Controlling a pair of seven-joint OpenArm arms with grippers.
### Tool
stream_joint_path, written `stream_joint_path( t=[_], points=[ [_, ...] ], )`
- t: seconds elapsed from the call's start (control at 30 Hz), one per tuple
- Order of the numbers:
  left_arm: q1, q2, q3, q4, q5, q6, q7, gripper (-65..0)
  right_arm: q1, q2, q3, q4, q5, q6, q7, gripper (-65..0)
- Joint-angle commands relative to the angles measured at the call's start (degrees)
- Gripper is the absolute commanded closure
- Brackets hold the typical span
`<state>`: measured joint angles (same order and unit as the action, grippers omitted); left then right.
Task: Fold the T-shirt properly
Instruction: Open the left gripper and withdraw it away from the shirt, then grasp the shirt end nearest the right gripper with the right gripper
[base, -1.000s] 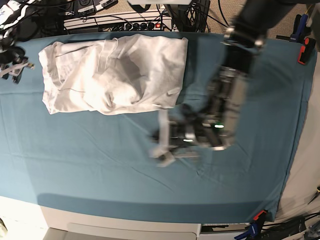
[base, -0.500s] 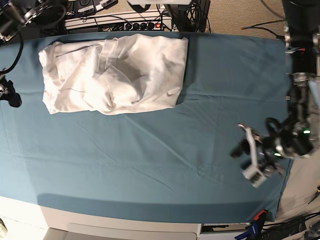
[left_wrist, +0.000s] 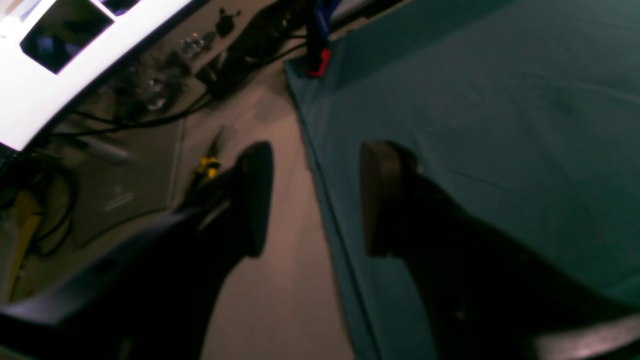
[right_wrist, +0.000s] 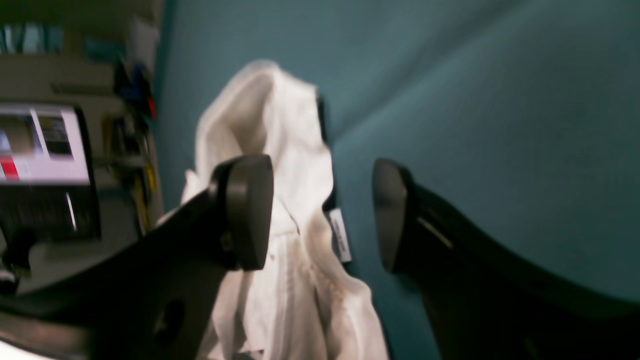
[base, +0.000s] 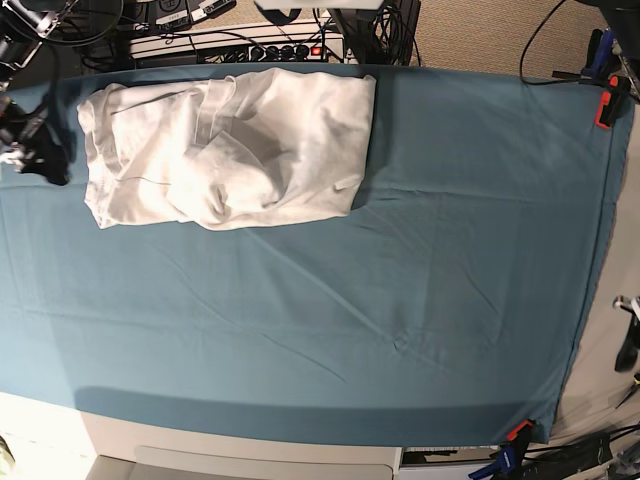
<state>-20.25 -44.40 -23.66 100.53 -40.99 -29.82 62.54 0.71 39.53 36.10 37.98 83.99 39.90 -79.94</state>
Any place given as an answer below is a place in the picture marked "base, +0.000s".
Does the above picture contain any white cabinet under table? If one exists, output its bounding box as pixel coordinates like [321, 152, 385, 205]
[81, 412, 402, 479]

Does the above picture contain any orange black clamp bottom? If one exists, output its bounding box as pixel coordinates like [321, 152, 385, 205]
[506, 419, 536, 442]

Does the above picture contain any black power strip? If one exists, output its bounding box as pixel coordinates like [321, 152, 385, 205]
[248, 43, 328, 63]

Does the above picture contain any teal table cloth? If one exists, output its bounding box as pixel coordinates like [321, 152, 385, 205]
[1, 64, 635, 447]

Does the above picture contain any blue black clamp bottom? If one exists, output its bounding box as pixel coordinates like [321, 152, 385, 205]
[468, 444, 526, 480]

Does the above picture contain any white T-shirt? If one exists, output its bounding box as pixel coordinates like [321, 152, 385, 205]
[77, 68, 376, 231]

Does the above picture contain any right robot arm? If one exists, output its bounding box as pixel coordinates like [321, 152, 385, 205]
[1, 1, 75, 186]

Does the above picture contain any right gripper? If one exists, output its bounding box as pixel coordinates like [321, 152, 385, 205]
[1, 97, 70, 186]

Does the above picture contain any blue black clamp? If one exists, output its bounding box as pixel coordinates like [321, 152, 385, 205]
[468, 444, 526, 480]
[552, 29, 620, 81]

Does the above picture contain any blue black clamp top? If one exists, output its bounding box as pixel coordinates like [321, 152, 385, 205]
[552, 29, 620, 81]

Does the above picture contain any orange black clamp top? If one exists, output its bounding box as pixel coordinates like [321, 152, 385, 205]
[595, 75, 631, 129]

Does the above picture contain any orange black clamp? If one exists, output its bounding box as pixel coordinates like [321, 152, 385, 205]
[506, 419, 536, 442]
[595, 75, 631, 129]

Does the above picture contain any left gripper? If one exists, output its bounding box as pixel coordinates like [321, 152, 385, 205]
[612, 295, 640, 373]

